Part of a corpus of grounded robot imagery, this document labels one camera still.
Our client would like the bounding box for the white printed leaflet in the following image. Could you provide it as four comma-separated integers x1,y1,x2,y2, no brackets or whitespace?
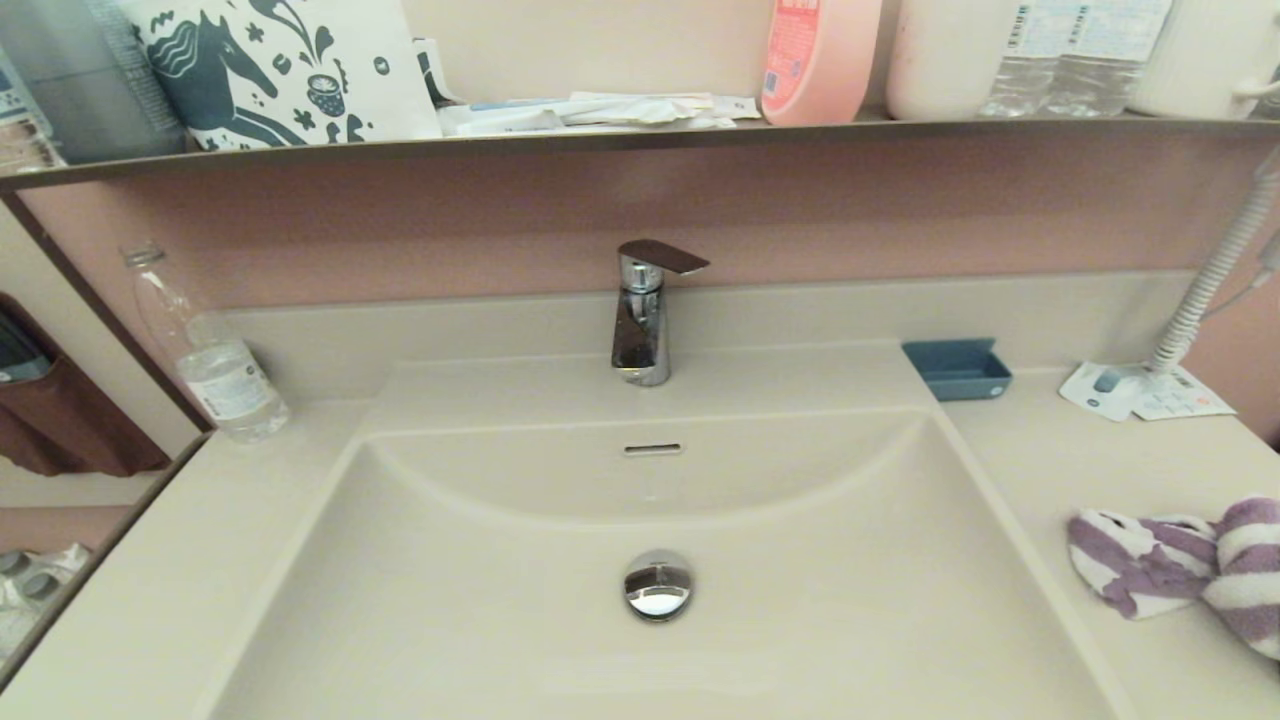
1135,362,1239,421

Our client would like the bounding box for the brown framed side mirror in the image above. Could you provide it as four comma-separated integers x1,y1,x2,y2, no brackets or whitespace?
0,190,213,691

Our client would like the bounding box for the clear plastic water bottle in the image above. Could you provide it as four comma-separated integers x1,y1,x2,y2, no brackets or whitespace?
120,240,291,446
1045,0,1176,116
980,0,1076,116

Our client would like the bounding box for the white ribbed jug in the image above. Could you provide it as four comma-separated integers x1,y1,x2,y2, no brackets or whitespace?
1130,0,1280,119

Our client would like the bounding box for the white lattice basket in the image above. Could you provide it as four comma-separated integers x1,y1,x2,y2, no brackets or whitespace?
0,60,61,173

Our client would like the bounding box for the white flat box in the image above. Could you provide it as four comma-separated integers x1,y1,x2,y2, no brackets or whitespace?
438,105,563,138

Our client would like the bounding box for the chrome faucet spout body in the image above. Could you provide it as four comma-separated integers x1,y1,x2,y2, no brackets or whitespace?
610,255,671,388

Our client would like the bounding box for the chrome faucet lever handle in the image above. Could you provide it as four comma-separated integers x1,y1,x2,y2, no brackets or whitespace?
617,238,711,276

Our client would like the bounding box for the pink plastic bottle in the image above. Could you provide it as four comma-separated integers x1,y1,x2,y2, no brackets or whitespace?
760,0,886,126

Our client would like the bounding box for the white horse print bag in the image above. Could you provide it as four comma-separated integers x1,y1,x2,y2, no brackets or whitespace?
115,0,443,153

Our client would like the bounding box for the beige wash basin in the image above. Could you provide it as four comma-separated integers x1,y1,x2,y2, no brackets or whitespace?
205,405,1121,720

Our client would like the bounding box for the brown wall shelf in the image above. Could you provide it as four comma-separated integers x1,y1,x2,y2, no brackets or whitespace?
0,112,1280,193

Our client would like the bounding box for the small white black-print packet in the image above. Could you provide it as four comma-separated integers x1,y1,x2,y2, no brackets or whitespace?
412,38,463,109

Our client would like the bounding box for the chrome drain stopper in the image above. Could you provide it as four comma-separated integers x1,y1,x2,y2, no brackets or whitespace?
622,548,694,623

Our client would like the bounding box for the white paper packets pile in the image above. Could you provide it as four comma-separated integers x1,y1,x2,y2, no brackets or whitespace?
470,92,763,131

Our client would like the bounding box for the white plastic bottle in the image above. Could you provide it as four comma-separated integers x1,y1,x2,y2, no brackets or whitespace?
885,0,1021,121

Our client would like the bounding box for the white coiled cord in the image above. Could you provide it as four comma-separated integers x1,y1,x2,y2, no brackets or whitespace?
1150,150,1280,376

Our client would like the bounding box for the purple white striped towel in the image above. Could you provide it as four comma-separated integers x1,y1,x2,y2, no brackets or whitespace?
1068,497,1280,663

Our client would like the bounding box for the grey translucent container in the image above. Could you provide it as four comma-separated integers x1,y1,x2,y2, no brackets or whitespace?
0,0,186,166

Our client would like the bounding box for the blue soap dish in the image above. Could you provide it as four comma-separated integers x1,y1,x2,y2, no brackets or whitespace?
900,337,1014,402

